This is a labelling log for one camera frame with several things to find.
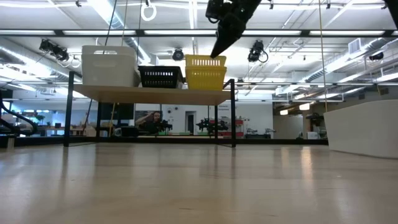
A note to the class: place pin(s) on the glowing pendant lamp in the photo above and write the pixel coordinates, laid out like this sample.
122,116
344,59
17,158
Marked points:
304,106
283,112

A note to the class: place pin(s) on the black ceiling spotlight cluster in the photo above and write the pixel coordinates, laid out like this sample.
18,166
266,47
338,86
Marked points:
46,46

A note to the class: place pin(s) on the wooden shelf with black legs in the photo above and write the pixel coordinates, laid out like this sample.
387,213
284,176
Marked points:
149,96

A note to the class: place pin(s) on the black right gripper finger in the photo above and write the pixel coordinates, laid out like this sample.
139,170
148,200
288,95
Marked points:
227,34

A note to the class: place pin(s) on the black ceiling camera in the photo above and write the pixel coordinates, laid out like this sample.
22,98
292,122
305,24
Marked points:
256,49

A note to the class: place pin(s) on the round black ceiling fixture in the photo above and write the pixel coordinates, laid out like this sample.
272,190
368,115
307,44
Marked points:
178,55

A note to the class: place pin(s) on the black aluminium table frame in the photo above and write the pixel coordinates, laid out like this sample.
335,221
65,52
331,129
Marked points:
186,140

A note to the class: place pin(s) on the person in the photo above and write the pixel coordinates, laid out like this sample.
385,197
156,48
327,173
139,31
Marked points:
155,117

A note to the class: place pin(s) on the black diagonal frame strut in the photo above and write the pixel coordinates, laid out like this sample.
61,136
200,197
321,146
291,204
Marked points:
394,7

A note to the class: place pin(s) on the black ceiling speaker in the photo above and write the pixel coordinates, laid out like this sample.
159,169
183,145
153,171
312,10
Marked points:
376,56

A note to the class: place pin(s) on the black monitor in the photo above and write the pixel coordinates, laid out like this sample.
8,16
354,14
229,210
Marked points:
122,111

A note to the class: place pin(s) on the white ceiling vent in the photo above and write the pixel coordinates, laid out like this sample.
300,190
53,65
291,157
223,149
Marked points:
354,46

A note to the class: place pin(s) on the black slotted plastic basket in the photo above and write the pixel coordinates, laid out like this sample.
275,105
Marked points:
160,78

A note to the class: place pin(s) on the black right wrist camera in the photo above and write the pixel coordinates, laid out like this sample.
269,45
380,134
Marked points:
214,11

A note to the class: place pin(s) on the white plastic bin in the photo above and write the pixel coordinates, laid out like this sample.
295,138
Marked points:
363,130
109,74

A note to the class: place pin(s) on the dark grey door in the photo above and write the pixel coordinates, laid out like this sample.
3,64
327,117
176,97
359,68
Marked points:
190,123

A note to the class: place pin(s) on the black background robot arm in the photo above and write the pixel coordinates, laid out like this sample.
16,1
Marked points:
164,126
210,126

